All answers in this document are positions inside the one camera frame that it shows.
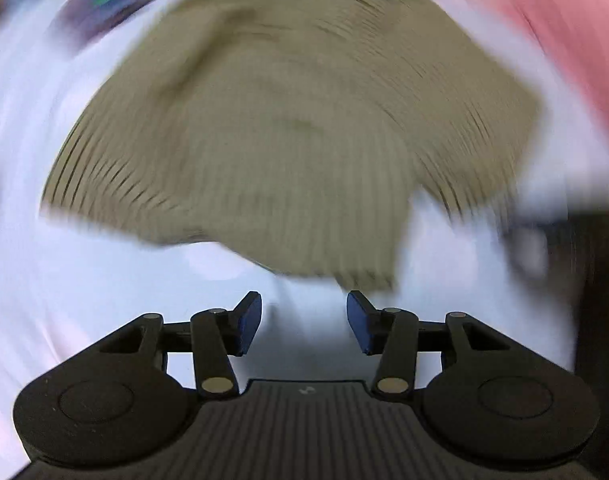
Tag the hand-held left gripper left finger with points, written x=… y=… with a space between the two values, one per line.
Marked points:
x=248 y=321

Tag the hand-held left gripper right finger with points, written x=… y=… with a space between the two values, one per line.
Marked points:
x=360 y=321

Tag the olive striped pants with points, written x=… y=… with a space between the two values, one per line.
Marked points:
x=264 y=160

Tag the white pink-dotted bedsheet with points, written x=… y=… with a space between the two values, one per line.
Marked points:
x=109 y=270

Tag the purple fleece garment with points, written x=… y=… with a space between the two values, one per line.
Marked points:
x=84 y=16

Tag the pink garment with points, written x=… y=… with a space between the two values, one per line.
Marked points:
x=534 y=15

